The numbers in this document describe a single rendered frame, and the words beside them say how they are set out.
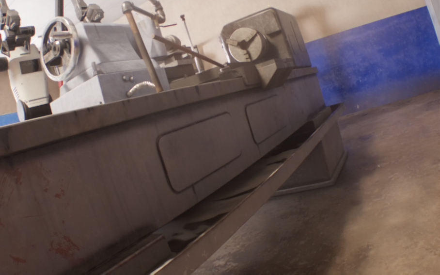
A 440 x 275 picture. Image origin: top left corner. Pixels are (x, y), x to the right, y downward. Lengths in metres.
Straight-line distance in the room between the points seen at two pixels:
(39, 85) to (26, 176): 1.35
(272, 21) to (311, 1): 3.44
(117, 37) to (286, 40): 1.50
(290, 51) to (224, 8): 4.05
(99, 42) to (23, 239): 0.73
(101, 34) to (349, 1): 4.94
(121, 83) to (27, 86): 1.02
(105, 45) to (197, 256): 0.75
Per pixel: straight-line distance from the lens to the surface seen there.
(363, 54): 5.67
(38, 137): 0.72
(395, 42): 5.67
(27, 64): 2.05
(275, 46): 2.51
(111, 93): 1.04
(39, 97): 2.01
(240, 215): 0.97
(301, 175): 2.42
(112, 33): 1.25
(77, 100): 1.12
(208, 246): 0.83
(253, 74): 1.56
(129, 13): 1.11
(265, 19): 2.48
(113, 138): 0.87
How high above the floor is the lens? 0.74
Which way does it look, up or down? 2 degrees down
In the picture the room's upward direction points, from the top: 17 degrees counter-clockwise
